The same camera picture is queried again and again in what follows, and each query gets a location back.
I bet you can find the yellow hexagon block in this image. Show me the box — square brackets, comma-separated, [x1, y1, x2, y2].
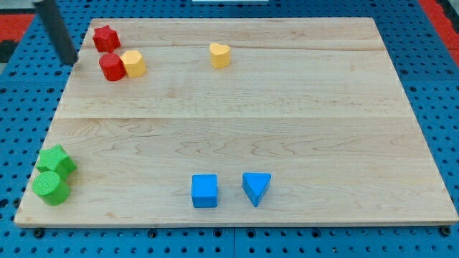
[120, 50, 147, 78]

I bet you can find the wooden board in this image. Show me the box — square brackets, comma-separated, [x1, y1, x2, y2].
[14, 17, 458, 228]

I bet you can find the blue triangle block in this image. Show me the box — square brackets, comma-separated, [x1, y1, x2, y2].
[242, 172, 272, 207]

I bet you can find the blue cube block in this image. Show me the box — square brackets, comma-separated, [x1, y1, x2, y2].
[191, 174, 218, 208]

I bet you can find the yellow heart block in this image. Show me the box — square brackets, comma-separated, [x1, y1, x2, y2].
[209, 42, 231, 69]

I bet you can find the red cylinder block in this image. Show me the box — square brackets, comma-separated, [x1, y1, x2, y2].
[98, 53, 126, 81]

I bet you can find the red star block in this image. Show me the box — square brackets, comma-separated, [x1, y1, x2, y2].
[93, 25, 120, 53]

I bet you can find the green star block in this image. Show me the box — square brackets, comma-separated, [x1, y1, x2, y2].
[35, 144, 77, 181]

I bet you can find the green cylinder block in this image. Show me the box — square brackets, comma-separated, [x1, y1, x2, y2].
[32, 171, 70, 206]

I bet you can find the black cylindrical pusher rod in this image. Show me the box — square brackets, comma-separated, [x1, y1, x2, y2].
[33, 0, 78, 65]

